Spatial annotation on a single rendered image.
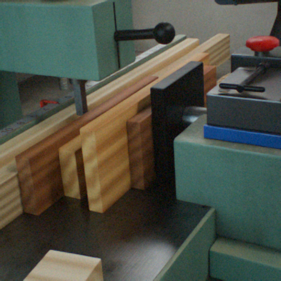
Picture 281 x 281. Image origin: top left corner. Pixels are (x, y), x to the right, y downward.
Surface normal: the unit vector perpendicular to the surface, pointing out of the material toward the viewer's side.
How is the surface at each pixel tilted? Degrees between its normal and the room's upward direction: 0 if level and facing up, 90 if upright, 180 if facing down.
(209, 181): 90
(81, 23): 90
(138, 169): 90
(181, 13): 90
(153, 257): 0
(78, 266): 0
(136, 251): 0
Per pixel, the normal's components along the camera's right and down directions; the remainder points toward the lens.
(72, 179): -0.48, 0.38
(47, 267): -0.07, -0.91
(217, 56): 0.87, 0.14
